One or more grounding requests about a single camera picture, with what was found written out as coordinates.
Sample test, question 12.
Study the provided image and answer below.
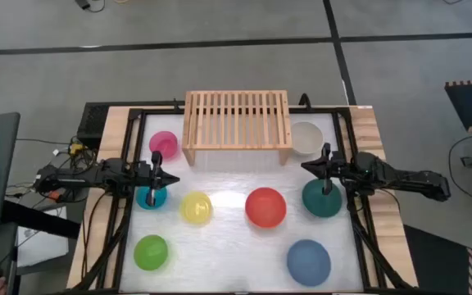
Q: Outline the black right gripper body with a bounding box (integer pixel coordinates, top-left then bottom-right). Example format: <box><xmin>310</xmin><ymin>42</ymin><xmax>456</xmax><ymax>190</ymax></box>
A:
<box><xmin>320</xmin><ymin>142</ymin><xmax>358</xmax><ymax>197</ymax></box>

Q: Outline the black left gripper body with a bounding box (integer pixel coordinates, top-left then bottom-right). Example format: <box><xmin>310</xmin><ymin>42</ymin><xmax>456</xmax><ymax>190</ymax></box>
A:
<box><xmin>134</xmin><ymin>150</ymin><xmax>164</xmax><ymax>208</ymax></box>

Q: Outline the white bowl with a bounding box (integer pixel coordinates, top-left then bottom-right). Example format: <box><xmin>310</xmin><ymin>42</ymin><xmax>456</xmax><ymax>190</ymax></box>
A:
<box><xmin>291</xmin><ymin>120</ymin><xmax>325</xmax><ymax>156</ymax></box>

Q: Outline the pink translucent bowl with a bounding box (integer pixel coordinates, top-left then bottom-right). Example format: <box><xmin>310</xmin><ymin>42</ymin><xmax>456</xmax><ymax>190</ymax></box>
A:
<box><xmin>148</xmin><ymin>130</ymin><xmax>179</xmax><ymax>161</ymax></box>

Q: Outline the dark teal bowl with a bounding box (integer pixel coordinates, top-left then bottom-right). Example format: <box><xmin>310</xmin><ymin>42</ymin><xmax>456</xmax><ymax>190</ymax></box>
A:
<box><xmin>301</xmin><ymin>179</ymin><xmax>343</xmax><ymax>219</ymax></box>

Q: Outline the yellow translucent bowl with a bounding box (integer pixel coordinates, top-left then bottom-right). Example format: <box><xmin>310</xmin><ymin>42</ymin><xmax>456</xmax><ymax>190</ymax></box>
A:
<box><xmin>179</xmin><ymin>191</ymin><xmax>214</xmax><ymax>225</ymax></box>

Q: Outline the red bowl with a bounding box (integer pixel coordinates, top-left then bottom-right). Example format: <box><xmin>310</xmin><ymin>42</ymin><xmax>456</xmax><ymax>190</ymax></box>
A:
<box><xmin>244</xmin><ymin>187</ymin><xmax>288</xmax><ymax>229</ymax></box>

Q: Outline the blue bowl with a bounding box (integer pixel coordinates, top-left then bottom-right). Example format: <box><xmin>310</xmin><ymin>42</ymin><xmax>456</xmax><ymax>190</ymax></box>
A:
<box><xmin>286</xmin><ymin>238</ymin><xmax>332</xmax><ymax>288</ymax></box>

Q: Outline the slatted wooden shelf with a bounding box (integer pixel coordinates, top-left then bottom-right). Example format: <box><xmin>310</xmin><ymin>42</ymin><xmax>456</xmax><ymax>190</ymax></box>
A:
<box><xmin>181</xmin><ymin>89</ymin><xmax>294</xmax><ymax>167</ymax></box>

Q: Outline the cyan translucent bowl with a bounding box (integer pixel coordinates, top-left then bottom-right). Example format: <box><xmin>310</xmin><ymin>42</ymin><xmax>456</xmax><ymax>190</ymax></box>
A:
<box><xmin>135</xmin><ymin>184</ymin><xmax>169</xmax><ymax>211</ymax></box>

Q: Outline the green translucent bowl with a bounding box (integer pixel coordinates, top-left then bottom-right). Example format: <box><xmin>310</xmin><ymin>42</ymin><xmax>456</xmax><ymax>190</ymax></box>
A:
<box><xmin>133</xmin><ymin>234</ymin><xmax>170</xmax><ymax>272</ymax></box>

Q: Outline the black perforated case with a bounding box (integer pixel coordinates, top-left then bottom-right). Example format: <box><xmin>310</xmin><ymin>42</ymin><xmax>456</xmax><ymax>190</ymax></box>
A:
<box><xmin>75</xmin><ymin>102</ymin><xmax>112</xmax><ymax>151</ymax></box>

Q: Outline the white table mat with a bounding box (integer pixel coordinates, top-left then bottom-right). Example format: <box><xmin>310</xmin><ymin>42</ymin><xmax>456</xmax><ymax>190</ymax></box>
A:
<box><xmin>119</xmin><ymin>112</ymin><xmax>364</xmax><ymax>293</ymax></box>

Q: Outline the black bar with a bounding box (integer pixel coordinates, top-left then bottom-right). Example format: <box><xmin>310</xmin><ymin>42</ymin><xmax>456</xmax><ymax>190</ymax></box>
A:
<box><xmin>0</xmin><ymin>200</ymin><xmax>81</xmax><ymax>239</ymax></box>

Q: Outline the white paper sheet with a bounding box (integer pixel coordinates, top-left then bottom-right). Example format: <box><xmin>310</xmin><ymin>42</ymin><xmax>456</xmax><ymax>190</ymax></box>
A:
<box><xmin>16</xmin><ymin>206</ymin><xmax>70</xmax><ymax>267</ymax></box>

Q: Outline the black floor mat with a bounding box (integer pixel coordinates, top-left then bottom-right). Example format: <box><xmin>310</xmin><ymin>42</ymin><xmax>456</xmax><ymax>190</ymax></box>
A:
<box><xmin>403</xmin><ymin>224</ymin><xmax>472</xmax><ymax>295</ymax></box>

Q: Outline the black power adapter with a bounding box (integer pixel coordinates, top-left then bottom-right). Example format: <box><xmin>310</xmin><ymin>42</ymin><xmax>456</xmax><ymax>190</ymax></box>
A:
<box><xmin>75</xmin><ymin>0</ymin><xmax>106</xmax><ymax>12</ymax></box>

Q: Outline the black aluminium frame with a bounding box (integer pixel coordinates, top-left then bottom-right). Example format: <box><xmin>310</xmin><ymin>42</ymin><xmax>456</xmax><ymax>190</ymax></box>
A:
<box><xmin>71</xmin><ymin>100</ymin><xmax>417</xmax><ymax>295</ymax></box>

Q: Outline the black hanging cable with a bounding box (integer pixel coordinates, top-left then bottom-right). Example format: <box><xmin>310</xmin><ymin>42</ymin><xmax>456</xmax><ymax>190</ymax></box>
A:
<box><xmin>80</xmin><ymin>190</ymin><xmax>112</xmax><ymax>284</ymax></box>

